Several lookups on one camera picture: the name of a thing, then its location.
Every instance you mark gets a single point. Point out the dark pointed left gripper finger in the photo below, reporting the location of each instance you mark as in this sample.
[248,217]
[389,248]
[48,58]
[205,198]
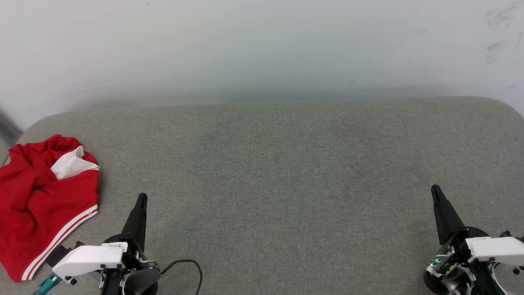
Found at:
[137,223]

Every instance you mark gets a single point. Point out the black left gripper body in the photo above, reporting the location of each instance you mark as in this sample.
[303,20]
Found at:
[134,257]

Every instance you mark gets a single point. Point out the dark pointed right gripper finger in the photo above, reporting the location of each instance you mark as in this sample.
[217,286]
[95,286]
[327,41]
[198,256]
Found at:
[444,217]

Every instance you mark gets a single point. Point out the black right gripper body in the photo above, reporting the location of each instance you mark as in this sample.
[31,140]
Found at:
[444,262]

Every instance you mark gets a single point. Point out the red and white jersey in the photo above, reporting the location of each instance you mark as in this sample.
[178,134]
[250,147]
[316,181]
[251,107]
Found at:
[32,205]

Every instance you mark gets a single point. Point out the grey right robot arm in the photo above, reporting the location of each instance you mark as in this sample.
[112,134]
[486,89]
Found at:
[485,282]

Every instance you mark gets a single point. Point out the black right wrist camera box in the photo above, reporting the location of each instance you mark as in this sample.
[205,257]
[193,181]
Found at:
[511,235]

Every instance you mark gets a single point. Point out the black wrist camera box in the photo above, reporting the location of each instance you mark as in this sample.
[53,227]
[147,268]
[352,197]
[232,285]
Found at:
[511,235]
[59,253]

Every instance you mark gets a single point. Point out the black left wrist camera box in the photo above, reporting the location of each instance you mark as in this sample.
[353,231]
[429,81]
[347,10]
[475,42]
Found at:
[59,253]

